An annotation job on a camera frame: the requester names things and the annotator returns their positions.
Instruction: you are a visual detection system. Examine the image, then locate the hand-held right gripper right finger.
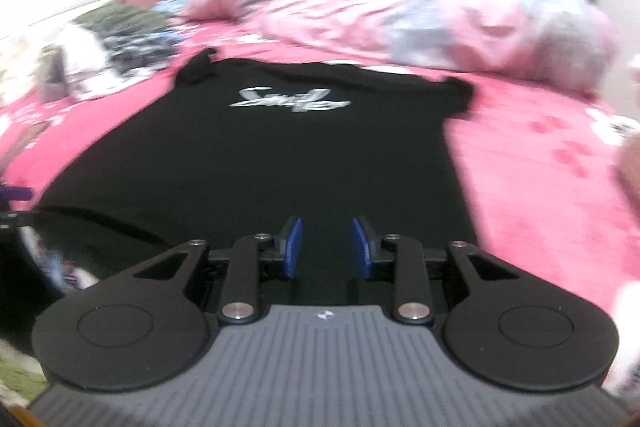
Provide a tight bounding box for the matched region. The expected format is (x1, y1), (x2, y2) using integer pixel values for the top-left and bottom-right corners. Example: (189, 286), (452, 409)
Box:
(351, 215), (524, 326)

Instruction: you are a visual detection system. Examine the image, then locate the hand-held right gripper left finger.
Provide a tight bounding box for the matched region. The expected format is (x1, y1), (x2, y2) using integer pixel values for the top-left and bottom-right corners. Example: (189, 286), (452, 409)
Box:
(126, 215), (304, 326)

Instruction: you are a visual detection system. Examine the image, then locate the white cloth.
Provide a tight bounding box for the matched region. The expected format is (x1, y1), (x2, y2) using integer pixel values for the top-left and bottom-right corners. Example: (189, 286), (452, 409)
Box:
(47, 27), (113, 100)

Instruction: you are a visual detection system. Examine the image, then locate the white green fleece robe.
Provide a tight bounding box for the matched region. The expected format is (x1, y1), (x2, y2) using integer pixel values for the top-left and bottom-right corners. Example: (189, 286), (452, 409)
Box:
(606, 281), (640, 402)

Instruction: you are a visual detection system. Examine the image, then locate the pink floral bed blanket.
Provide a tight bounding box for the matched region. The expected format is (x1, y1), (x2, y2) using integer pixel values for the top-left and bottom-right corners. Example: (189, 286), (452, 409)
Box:
(0, 19), (640, 313)

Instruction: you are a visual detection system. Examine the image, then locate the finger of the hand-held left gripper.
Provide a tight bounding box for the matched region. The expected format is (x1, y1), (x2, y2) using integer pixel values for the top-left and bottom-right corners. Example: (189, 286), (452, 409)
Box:
(0, 184), (36, 204)

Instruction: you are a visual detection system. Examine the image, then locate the green leaf-print pillow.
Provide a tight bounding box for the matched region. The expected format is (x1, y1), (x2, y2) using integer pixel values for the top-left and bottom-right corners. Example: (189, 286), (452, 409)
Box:
(72, 3), (172, 35)

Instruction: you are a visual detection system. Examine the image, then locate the black white plaid shirt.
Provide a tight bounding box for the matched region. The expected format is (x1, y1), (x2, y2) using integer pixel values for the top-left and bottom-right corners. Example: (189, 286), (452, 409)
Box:
(97, 27), (182, 80)

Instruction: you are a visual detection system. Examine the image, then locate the black printed t-shirt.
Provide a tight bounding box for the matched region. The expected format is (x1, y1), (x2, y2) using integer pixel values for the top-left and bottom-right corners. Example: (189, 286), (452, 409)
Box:
(36, 48), (477, 308)

